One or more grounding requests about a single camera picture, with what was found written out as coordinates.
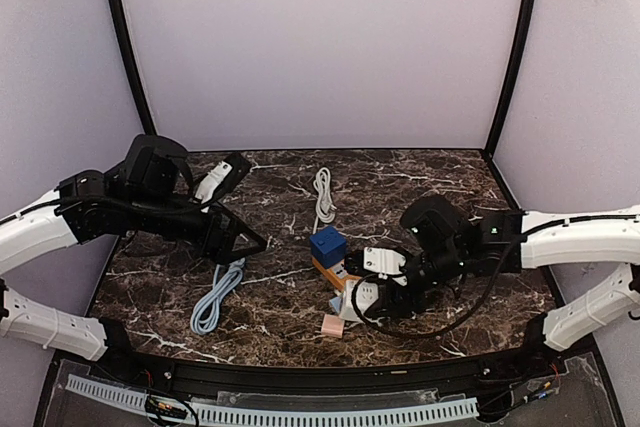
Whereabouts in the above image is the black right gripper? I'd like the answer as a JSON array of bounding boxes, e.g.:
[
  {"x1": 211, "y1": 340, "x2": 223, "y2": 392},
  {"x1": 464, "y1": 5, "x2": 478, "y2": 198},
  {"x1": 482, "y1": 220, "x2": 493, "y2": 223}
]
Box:
[{"x1": 362, "y1": 244, "x2": 466, "y2": 320}]

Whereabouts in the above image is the orange power strip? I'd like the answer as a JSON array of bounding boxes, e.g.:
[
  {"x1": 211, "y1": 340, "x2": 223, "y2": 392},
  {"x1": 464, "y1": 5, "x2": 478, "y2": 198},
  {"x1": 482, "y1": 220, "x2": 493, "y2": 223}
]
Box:
[{"x1": 311, "y1": 257, "x2": 360, "y2": 292}]

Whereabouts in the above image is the light blue charger plug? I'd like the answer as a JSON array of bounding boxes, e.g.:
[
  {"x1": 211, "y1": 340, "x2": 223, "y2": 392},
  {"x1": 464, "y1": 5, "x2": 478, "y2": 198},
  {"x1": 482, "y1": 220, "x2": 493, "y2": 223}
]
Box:
[{"x1": 329, "y1": 296, "x2": 342, "y2": 315}]

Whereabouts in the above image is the dark blue cube socket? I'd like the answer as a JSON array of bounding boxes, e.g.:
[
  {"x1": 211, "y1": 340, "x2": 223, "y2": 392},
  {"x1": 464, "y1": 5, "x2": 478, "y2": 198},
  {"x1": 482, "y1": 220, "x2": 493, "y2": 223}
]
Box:
[{"x1": 310, "y1": 226, "x2": 347, "y2": 269}]

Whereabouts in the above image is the white cube socket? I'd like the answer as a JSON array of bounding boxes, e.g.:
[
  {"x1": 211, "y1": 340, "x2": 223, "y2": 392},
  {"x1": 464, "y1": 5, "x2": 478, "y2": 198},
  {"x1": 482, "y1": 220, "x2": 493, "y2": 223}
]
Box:
[{"x1": 338, "y1": 280, "x2": 379, "y2": 323}]

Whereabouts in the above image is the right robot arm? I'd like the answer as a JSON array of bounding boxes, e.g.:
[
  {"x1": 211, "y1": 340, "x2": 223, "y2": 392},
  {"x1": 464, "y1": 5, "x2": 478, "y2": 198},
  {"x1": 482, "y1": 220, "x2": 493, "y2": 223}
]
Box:
[{"x1": 338, "y1": 196, "x2": 639, "y2": 381}]

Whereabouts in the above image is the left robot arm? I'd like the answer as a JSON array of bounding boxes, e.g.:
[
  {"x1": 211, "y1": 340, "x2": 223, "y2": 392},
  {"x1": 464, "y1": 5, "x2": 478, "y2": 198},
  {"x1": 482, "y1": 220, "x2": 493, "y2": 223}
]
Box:
[{"x1": 1, "y1": 153, "x2": 266, "y2": 383}]

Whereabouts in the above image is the pink charger plug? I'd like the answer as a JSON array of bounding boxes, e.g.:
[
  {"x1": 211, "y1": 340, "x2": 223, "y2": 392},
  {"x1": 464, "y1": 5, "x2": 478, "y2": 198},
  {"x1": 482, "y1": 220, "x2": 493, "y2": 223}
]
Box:
[{"x1": 321, "y1": 314, "x2": 345, "y2": 338}]

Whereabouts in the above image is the white power strip cable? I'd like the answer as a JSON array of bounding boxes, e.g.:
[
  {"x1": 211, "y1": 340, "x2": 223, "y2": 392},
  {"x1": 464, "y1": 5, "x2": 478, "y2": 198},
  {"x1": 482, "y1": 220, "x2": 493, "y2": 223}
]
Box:
[{"x1": 312, "y1": 167, "x2": 337, "y2": 234}]

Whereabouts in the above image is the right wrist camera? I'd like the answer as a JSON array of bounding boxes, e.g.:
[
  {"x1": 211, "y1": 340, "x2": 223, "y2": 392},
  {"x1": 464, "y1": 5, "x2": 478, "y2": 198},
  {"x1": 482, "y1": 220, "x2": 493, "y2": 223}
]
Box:
[{"x1": 400, "y1": 195, "x2": 471, "y2": 255}]

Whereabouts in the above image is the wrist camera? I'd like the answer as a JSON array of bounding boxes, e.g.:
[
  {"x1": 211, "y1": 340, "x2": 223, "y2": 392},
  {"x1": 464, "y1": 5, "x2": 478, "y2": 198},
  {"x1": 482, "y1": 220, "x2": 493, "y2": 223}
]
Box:
[
  {"x1": 119, "y1": 134, "x2": 194, "y2": 199},
  {"x1": 400, "y1": 195, "x2": 471, "y2": 255}
]

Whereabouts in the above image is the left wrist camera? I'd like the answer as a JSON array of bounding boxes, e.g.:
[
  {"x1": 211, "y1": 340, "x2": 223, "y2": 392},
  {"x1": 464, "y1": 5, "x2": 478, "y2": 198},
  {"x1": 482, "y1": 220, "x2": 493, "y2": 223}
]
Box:
[{"x1": 119, "y1": 134, "x2": 194, "y2": 199}]

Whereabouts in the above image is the grey-blue coiled cable with plug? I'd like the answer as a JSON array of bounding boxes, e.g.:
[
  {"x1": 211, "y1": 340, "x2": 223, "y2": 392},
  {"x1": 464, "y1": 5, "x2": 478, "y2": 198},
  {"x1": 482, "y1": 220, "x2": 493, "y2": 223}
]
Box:
[{"x1": 190, "y1": 257, "x2": 247, "y2": 336}]

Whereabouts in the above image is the black front table rail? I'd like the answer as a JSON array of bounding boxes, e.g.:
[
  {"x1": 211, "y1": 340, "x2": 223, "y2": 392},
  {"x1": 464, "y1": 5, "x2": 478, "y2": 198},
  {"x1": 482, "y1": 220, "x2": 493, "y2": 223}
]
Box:
[{"x1": 59, "y1": 321, "x2": 571, "y2": 401}]

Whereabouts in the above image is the light blue slotted cable duct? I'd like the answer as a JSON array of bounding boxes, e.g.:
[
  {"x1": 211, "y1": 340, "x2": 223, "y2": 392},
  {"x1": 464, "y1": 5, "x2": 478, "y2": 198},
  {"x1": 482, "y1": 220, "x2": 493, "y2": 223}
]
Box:
[{"x1": 65, "y1": 374, "x2": 479, "y2": 426}]

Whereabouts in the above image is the black left frame post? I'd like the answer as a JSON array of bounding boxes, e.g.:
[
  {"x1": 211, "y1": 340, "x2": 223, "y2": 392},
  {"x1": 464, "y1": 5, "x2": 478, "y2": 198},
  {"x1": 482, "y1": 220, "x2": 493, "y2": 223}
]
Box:
[{"x1": 107, "y1": 0, "x2": 157, "y2": 135}]

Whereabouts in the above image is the black frame post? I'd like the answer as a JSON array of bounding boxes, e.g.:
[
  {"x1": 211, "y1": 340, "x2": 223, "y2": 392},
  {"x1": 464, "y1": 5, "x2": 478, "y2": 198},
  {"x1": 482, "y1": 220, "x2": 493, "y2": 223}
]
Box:
[
  {"x1": 483, "y1": 0, "x2": 535, "y2": 161},
  {"x1": 107, "y1": 0, "x2": 157, "y2": 135}
]

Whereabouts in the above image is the black right frame post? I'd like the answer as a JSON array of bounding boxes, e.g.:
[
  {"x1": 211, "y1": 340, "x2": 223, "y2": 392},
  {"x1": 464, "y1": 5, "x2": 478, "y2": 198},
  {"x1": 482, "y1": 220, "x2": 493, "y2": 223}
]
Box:
[{"x1": 483, "y1": 0, "x2": 535, "y2": 161}]

